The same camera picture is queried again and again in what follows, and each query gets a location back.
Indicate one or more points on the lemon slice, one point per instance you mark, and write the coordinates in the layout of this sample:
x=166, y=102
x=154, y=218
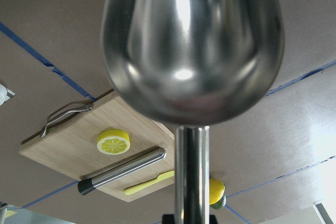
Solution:
x=113, y=142

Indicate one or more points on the wooden cutting board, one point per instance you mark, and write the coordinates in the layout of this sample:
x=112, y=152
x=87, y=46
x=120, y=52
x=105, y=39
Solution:
x=68, y=144

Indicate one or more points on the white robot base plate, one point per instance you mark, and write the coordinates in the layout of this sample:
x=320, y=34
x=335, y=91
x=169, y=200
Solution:
x=5, y=94

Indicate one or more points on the green lime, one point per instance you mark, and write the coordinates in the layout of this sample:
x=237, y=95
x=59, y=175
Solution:
x=219, y=204

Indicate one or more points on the metal rod black tip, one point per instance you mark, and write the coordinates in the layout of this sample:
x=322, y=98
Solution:
x=149, y=157

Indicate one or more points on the metal ice scoop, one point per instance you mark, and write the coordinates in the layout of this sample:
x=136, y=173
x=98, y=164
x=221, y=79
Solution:
x=191, y=63

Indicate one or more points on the yellow lemon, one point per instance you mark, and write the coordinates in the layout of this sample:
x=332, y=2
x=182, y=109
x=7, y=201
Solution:
x=216, y=190

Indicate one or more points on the yellow plastic knife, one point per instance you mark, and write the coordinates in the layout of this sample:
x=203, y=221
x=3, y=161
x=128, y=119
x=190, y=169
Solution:
x=136, y=188

